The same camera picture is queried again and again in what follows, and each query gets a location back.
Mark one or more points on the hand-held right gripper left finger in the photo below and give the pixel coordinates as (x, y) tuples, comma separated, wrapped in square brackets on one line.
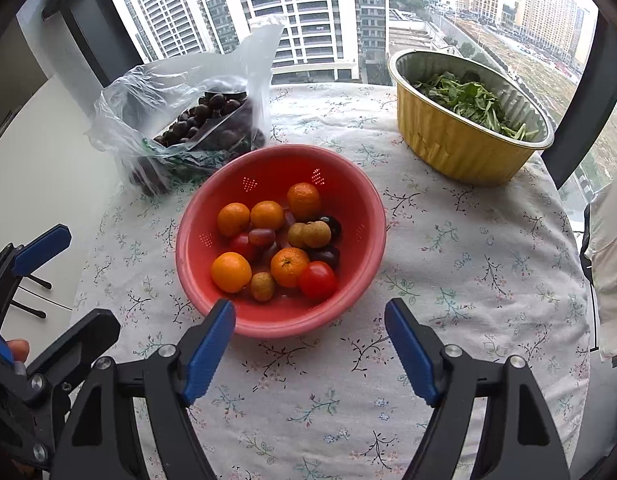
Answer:
[(208, 355)]

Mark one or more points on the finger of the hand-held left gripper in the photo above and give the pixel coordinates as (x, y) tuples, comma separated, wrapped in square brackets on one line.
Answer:
[(96, 327), (41, 250)]

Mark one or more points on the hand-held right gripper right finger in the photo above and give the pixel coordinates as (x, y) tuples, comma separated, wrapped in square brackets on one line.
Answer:
[(411, 355)]

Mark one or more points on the orange mandarin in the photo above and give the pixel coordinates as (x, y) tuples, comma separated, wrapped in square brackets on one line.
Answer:
[(290, 267), (231, 272), (304, 201), (233, 219), (267, 215)]

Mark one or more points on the brown longan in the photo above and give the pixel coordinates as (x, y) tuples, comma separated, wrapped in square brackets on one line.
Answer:
[(317, 234), (296, 235), (262, 286)]

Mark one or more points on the red tomato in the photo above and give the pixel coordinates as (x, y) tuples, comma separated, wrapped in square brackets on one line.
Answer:
[(318, 280), (242, 246)]

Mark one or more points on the dark purple plum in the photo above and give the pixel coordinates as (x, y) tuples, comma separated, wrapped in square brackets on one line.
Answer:
[(326, 256), (333, 225)]

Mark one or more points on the red plastic colander bowl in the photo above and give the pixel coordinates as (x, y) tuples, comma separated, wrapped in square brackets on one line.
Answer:
[(348, 200)]

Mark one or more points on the person's left hand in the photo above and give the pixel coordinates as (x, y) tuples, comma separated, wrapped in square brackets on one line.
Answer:
[(18, 350)]

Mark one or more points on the floral white tablecloth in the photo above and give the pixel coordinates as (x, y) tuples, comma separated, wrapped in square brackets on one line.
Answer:
[(463, 285)]

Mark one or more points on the white cabinet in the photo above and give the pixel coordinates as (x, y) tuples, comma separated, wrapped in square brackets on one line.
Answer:
[(48, 160)]

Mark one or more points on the clear plastic bag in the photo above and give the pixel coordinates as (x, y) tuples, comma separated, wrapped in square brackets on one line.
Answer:
[(133, 95)]

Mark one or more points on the yellow foil bowl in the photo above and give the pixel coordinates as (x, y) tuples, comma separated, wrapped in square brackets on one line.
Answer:
[(453, 150)]

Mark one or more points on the beige hanging cloth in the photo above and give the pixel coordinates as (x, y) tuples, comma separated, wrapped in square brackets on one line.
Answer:
[(608, 260)]

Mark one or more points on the pile of dark chestnuts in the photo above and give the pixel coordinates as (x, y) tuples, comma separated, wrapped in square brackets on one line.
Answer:
[(213, 107)]

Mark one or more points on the green leafy vegetables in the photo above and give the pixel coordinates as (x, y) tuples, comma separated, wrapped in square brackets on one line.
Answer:
[(468, 97)]

